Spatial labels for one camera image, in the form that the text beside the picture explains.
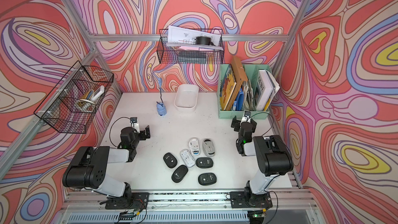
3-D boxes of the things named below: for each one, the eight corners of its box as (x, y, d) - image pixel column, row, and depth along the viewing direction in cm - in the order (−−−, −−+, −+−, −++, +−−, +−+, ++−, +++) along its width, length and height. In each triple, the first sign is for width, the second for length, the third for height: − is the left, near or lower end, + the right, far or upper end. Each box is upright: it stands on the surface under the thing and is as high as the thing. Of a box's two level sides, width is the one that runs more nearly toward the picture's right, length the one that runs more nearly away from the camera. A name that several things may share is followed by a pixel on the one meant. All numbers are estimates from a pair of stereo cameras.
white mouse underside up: (188, 169, 84) (188, 168, 83) (179, 153, 90) (178, 152, 88) (197, 163, 86) (197, 162, 85) (187, 148, 92) (187, 146, 90)
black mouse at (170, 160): (162, 158, 88) (161, 157, 86) (169, 152, 91) (169, 150, 89) (172, 170, 84) (171, 169, 82) (179, 163, 87) (179, 161, 85)
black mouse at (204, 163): (196, 168, 85) (196, 166, 83) (196, 159, 88) (196, 157, 86) (213, 168, 85) (213, 166, 83) (212, 159, 88) (213, 157, 86)
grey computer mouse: (202, 156, 89) (203, 154, 86) (202, 141, 95) (202, 138, 92) (215, 156, 89) (215, 154, 86) (214, 141, 95) (214, 138, 92)
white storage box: (175, 112, 110) (173, 107, 105) (178, 89, 125) (177, 83, 121) (198, 112, 110) (198, 107, 105) (198, 89, 125) (198, 83, 121)
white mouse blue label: (188, 155, 89) (188, 153, 87) (189, 139, 96) (189, 137, 94) (199, 155, 89) (199, 153, 87) (199, 139, 96) (199, 137, 94)
